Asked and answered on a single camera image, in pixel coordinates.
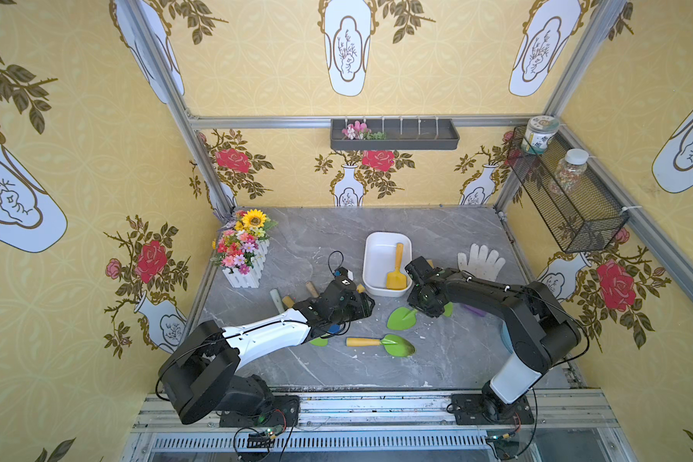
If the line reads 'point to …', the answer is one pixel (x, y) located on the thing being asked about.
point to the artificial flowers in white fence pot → (242, 248)
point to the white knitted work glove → (481, 263)
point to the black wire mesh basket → (577, 206)
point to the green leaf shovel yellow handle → (401, 319)
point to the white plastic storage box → (379, 259)
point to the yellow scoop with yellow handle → (360, 289)
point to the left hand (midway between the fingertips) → (361, 300)
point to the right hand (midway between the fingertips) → (418, 301)
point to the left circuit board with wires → (266, 438)
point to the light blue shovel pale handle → (277, 300)
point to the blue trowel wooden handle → (333, 327)
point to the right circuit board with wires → (503, 447)
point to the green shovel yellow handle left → (320, 342)
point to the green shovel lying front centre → (394, 345)
